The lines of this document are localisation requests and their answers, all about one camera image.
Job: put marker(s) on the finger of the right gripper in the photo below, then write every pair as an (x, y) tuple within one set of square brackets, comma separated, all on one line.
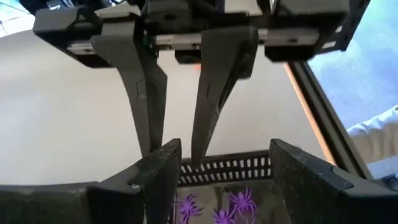
[(140, 93), (217, 77)]

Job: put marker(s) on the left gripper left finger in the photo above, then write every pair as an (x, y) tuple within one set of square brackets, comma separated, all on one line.
[(155, 186)]

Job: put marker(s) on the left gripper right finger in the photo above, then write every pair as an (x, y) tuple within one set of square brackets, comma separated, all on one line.
[(311, 193)]

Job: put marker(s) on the purple plastic spider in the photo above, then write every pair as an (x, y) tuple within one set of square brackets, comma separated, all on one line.
[(243, 200), (188, 207), (224, 217)]

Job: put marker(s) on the black slotted plastic basket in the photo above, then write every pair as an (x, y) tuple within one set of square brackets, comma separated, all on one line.
[(217, 154)]

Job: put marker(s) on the grey table mat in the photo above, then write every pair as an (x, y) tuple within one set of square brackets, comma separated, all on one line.
[(62, 124)]

